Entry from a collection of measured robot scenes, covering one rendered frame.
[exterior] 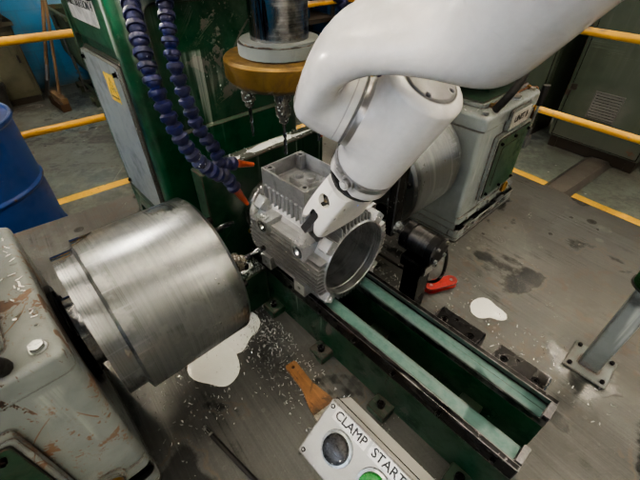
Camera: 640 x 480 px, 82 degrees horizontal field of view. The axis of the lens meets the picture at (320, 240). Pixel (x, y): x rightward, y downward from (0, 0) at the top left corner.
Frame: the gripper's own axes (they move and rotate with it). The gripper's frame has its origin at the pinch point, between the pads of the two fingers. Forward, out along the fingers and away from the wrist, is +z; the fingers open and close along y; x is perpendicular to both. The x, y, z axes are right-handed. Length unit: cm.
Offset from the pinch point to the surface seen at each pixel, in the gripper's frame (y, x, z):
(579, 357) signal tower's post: 36, -50, 5
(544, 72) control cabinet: 325, 40, 86
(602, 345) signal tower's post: 34, -47, -2
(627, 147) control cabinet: 318, -47, 78
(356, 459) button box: -20.2, -25.6, -11.2
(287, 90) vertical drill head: 1.1, 17.0, -13.5
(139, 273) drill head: -27.1, 6.1, -1.5
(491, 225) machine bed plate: 65, -20, 23
